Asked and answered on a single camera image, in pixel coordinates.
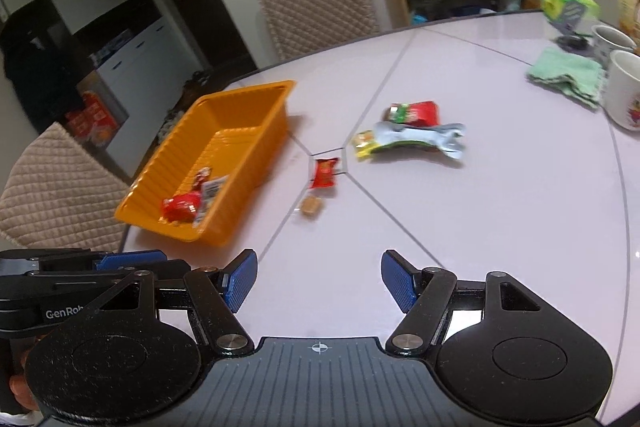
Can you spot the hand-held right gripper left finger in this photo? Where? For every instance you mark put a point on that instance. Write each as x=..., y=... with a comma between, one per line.
x=240, y=279

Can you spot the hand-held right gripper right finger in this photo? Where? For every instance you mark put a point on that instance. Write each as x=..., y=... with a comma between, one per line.
x=397, y=279

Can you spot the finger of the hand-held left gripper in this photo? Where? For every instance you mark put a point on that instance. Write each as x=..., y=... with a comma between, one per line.
x=75, y=278
x=130, y=260

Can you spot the large red snack packet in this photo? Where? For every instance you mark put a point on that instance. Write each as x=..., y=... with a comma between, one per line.
x=181, y=207

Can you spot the white blue snack packet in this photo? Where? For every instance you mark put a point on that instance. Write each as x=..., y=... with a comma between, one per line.
x=214, y=189

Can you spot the small tan candy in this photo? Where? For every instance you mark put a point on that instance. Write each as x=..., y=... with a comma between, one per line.
x=311, y=205

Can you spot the small red candy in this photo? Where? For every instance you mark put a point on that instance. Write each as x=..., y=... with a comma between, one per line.
x=202, y=177

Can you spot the red candy packet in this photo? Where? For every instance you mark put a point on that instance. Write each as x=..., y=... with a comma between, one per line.
x=324, y=172

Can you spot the yellow green candy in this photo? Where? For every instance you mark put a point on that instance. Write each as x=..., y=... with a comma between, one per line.
x=363, y=143

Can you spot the silver green snack packet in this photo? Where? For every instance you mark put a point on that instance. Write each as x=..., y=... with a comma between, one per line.
x=425, y=138

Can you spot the red green snack packet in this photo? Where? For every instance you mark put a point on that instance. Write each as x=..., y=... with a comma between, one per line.
x=417, y=113

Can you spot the orange plastic tray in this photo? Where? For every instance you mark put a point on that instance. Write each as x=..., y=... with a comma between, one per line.
x=245, y=109

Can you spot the person's left hand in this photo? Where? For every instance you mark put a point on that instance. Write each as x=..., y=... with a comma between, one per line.
x=19, y=387

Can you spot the quilted beige chair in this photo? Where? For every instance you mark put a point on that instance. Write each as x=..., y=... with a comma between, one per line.
x=55, y=187
x=315, y=2

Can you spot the red boxes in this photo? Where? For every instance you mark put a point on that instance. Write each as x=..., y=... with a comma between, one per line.
x=92, y=122

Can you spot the white cabinet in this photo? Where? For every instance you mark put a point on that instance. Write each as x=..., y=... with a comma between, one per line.
x=135, y=67

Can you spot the green cloth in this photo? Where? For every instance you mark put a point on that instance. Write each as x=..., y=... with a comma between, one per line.
x=565, y=74

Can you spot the quilted beige chair back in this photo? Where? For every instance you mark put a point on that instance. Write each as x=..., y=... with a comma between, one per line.
x=315, y=2

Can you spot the white cartoon mug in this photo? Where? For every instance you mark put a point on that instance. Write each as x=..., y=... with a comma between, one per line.
x=625, y=92

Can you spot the grey phone stand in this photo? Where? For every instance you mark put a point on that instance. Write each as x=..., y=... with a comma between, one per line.
x=575, y=38

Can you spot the patterned mug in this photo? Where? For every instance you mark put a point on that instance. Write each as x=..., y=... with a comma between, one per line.
x=612, y=42

